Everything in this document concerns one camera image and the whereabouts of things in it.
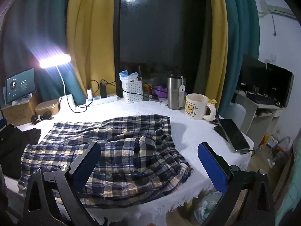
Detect teal curtain left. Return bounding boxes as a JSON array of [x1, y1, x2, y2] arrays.
[[1, 0, 86, 104]]

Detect white plastic basket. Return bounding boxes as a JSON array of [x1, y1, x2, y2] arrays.
[[122, 80, 143, 104]]

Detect yellow curtain left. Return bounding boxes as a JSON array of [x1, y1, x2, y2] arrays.
[[66, 0, 115, 92]]

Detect white cartoon mug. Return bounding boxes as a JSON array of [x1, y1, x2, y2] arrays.
[[185, 93, 217, 121]]

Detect teal curtain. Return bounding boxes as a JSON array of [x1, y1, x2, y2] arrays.
[[1, 0, 86, 104], [218, 0, 260, 116]]

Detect yellow curtain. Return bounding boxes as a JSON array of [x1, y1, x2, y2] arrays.
[[194, 0, 228, 108], [66, 0, 115, 92]]

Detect tablet with teal screen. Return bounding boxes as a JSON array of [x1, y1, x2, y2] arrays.
[[6, 68, 37, 104]]

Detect brown oval lidded container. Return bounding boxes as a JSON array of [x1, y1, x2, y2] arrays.
[[35, 99, 60, 115]]

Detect black power adapter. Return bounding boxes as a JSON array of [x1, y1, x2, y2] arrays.
[[100, 83, 108, 98]]

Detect white power strip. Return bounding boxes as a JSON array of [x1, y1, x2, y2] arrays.
[[85, 94, 118, 107]]

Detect white desk lamp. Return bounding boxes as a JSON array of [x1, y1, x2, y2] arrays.
[[39, 53, 75, 113]]

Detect blue yellow plaid pants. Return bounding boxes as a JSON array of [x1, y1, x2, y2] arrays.
[[18, 114, 193, 209]]

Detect stainless steel tumbler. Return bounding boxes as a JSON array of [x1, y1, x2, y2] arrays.
[[167, 73, 186, 110]]

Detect white charger plug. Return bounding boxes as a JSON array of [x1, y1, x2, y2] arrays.
[[87, 89, 93, 99]]

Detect black monitor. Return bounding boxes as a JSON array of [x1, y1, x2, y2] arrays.
[[236, 54, 294, 108]]

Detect black folded garment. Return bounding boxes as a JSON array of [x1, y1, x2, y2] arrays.
[[0, 124, 41, 180]]

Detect white side desk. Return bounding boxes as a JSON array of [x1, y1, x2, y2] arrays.
[[235, 91, 286, 150]]

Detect teal curtain right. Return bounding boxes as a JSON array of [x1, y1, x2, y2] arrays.
[[218, 0, 260, 116]]

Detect white tablecloth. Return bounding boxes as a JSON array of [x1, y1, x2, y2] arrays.
[[18, 99, 250, 225]]

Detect purple cloth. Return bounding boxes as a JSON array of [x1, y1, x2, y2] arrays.
[[152, 86, 168, 98]]

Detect yellow curtain right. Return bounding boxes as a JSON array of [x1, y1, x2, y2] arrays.
[[194, 0, 228, 108]]

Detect coiled black cable bundle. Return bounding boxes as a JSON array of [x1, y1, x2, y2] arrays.
[[30, 110, 54, 125]]

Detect cardboard box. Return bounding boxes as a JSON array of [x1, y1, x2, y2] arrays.
[[1, 93, 40, 126]]

